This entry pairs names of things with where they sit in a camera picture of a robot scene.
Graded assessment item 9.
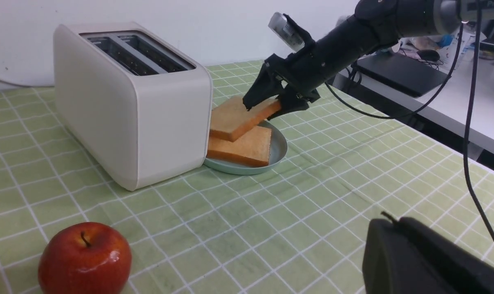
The toast slice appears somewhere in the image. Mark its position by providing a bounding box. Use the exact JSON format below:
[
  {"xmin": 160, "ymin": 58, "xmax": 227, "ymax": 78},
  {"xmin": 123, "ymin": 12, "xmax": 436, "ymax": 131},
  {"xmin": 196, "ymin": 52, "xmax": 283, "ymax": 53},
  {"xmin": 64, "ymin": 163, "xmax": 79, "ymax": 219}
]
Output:
[
  {"xmin": 209, "ymin": 96, "xmax": 281, "ymax": 142},
  {"xmin": 206, "ymin": 126, "xmax": 272, "ymax": 167}
]

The cream white toaster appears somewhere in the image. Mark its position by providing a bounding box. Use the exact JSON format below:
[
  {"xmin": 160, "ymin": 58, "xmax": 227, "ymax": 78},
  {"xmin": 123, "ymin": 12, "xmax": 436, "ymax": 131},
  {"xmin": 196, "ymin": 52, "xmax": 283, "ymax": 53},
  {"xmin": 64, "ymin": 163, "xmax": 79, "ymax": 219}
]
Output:
[{"xmin": 53, "ymin": 22, "xmax": 213, "ymax": 191}]

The red apple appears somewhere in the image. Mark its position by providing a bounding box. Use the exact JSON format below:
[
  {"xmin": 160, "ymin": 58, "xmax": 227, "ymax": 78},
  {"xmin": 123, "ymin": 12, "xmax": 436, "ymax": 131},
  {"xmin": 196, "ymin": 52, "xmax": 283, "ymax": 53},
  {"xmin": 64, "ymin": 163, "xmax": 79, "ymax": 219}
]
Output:
[{"xmin": 38, "ymin": 222, "xmax": 132, "ymax": 294}]

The light blue plate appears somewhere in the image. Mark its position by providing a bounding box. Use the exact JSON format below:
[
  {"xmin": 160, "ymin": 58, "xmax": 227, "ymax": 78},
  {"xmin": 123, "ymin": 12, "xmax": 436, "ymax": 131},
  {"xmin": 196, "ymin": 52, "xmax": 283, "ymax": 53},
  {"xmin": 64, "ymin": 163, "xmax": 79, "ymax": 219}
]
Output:
[{"xmin": 203, "ymin": 120, "xmax": 288, "ymax": 176}]

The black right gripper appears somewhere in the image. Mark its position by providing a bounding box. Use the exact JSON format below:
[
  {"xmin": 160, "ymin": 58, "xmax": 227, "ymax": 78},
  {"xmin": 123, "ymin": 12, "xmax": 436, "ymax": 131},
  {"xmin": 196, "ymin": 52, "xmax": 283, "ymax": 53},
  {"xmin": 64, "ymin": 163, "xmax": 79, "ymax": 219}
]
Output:
[{"xmin": 242, "ymin": 37, "xmax": 353, "ymax": 120}]

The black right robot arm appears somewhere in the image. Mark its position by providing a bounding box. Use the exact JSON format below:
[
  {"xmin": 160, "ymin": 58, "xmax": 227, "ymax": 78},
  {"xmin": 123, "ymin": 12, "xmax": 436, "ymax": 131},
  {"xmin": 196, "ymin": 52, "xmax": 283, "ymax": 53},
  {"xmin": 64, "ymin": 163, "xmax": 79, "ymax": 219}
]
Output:
[{"xmin": 243, "ymin": 0, "xmax": 494, "ymax": 117}]

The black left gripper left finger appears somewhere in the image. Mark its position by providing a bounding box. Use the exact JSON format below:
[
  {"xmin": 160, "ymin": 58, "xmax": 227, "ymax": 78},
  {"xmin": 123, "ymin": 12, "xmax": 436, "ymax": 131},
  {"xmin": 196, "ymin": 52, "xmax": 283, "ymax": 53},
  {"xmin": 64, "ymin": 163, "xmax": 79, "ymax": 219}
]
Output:
[{"xmin": 362, "ymin": 218, "xmax": 458, "ymax": 294}]

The green checkered tablecloth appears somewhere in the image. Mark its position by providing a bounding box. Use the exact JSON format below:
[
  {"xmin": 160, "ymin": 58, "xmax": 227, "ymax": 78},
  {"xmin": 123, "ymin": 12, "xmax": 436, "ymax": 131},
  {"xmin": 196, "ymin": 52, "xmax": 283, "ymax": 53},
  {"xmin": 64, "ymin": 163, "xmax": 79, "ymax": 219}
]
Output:
[{"xmin": 0, "ymin": 60, "xmax": 494, "ymax": 294}]

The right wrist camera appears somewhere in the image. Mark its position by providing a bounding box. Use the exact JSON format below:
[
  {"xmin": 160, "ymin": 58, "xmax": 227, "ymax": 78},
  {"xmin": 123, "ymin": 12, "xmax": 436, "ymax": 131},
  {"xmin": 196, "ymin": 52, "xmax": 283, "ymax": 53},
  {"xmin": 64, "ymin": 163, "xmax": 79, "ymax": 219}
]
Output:
[{"xmin": 268, "ymin": 12, "xmax": 305, "ymax": 52}]

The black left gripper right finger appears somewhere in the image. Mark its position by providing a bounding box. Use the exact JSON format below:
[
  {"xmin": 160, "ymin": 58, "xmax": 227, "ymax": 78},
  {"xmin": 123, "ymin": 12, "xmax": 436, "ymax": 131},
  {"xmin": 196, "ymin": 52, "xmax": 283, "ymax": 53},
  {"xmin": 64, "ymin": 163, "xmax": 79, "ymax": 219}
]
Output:
[{"xmin": 398, "ymin": 216, "xmax": 494, "ymax": 294}]

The black laptop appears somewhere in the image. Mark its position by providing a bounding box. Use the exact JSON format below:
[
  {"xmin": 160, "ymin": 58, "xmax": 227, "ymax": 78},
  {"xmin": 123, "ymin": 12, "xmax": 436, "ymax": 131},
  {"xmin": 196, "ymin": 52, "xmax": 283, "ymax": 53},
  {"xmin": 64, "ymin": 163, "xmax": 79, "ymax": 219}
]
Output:
[{"xmin": 354, "ymin": 53, "xmax": 448, "ymax": 98}]

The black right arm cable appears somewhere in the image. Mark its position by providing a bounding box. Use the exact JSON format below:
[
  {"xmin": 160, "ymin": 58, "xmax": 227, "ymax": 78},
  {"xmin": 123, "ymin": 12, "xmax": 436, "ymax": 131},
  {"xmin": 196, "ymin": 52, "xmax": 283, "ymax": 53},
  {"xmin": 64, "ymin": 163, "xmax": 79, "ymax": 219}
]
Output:
[{"xmin": 324, "ymin": 0, "xmax": 494, "ymax": 268}]

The white side desk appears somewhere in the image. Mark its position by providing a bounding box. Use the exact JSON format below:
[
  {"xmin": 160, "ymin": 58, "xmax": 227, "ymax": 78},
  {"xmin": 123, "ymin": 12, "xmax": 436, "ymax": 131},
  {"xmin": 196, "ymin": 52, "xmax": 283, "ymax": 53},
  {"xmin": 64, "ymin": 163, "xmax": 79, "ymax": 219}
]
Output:
[{"xmin": 350, "ymin": 60, "xmax": 494, "ymax": 154}]

